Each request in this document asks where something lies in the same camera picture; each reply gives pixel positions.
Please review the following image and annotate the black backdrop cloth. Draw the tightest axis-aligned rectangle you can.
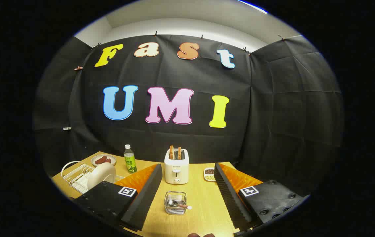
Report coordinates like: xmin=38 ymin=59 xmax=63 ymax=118
xmin=33 ymin=33 xmax=344 ymax=198

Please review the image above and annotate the small beige dish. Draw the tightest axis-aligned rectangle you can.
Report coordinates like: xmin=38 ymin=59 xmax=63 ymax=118
xmin=91 ymin=154 xmax=117 ymax=167

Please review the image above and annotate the beige plate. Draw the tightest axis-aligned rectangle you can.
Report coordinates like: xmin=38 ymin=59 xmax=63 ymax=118
xmin=87 ymin=162 xmax=117 ymax=191

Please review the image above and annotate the green label drink bottle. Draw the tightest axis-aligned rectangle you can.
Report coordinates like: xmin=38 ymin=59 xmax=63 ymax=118
xmin=124 ymin=145 xmax=138 ymax=173

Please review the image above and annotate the white toaster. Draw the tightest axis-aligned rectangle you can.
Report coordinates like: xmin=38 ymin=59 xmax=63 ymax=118
xmin=164 ymin=149 xmax=189 ymax=185

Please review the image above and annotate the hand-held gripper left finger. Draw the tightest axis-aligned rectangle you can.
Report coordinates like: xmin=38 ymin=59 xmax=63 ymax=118
xmin=71 ymin=164 xmax=163 ymax=232

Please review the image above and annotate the metal wire basket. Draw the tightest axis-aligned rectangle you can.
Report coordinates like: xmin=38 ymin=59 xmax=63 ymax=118
xmin=164 ymin=191 xmax=187 ymax=215

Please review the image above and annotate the white wire dish rack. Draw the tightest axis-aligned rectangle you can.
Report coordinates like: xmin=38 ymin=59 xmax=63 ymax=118
xmin=61 ymin=161 xmax=125 ymax=195

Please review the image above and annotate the spoon with red checked handle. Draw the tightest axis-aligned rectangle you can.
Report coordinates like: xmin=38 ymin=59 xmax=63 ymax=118
xmin=169 ymin=200 xmax=192 ymax=210

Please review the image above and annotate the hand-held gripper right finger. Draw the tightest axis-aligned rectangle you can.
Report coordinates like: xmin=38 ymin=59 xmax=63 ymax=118
xmin=214 ymin=163 xmax=310 ymax=232

